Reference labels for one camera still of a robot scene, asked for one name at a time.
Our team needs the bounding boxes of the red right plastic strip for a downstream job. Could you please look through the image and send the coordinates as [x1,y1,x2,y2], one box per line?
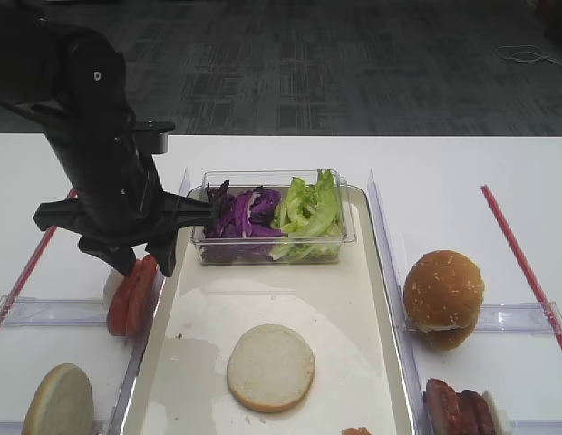
[480,185,562,351]

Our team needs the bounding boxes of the red left plastic strip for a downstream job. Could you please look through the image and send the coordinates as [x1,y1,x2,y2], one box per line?
[0,188,79,342]

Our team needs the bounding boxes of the clear right upper rail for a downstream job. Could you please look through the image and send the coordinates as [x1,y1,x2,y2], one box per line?
[401,301,562,337]

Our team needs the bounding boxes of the clear plastic salad box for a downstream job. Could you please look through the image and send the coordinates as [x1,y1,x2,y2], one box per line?
[190,169,356,266]

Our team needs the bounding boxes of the clear right long divider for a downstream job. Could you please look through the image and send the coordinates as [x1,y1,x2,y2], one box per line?
[367,171,432,434]

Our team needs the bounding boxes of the purple cabbage shreds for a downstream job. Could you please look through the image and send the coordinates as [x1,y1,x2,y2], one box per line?
[205,180,285,238]

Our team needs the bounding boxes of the standing bun slice left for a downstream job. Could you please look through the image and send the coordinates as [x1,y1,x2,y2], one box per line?
[21,363,94,435]

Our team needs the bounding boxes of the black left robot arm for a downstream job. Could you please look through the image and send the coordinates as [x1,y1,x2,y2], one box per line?
[0,1,217,276]

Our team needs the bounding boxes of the meat patties stack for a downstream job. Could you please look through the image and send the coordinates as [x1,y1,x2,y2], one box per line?
[424,378,499,435]

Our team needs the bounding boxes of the white cable on floor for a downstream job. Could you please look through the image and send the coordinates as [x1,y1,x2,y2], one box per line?
[496,43,562,72]

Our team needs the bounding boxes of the bun piece under top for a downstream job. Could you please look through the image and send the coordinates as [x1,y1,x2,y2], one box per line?
[417,323,476,351]

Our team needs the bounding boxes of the orange food scrap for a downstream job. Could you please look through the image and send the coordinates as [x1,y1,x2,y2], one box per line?
[341,427,371,435]

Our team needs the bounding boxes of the red plastic strip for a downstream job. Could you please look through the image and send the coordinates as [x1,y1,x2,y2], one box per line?
[480,185,562,351]
[0,188,79,342]

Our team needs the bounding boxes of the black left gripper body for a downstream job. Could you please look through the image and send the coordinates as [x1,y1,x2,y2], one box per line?
[33,149,218,247]

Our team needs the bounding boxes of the remaining tomato slices stack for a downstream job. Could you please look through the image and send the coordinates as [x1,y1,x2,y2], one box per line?
[106,255,158,338]

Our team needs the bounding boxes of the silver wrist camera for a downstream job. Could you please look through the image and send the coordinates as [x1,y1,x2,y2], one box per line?
[132,120,176,155]

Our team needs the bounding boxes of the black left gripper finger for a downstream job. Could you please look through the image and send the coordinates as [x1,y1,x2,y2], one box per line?
[78,236,136,276]
[145,231,177,277]

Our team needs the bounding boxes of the bun bottom on tray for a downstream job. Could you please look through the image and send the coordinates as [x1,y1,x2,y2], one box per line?
[227,324,315,413]

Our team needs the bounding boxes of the sesame burger bun top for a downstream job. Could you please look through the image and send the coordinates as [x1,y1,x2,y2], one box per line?
[403,250,485,333]

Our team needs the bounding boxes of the white metal tray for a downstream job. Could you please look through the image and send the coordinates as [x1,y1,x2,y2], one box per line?
[121,187,413,434]

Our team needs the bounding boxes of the green lettuce leaves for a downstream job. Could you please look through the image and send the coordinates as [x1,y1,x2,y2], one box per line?
[270,169,342,263]

